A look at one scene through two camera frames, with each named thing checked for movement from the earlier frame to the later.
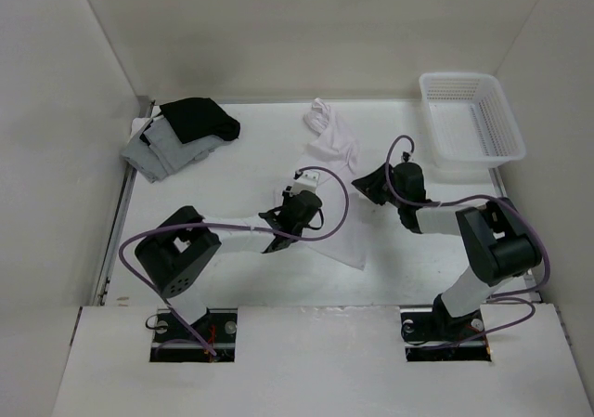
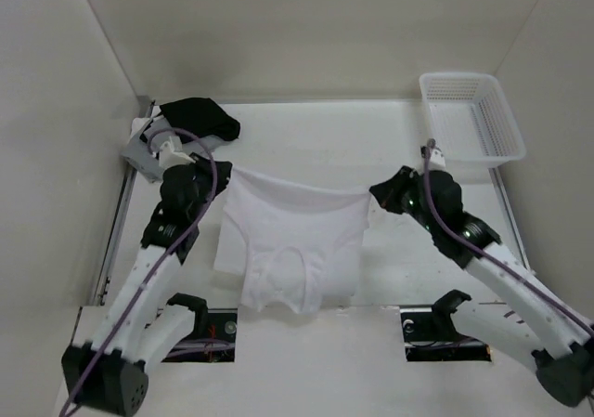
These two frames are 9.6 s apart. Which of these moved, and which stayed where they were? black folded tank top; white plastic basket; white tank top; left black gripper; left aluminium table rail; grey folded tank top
Moved: left black gripper; white tank top
Stayed: white plastic basket; left aluminium table rail; grey folded tank top; black folded tank top
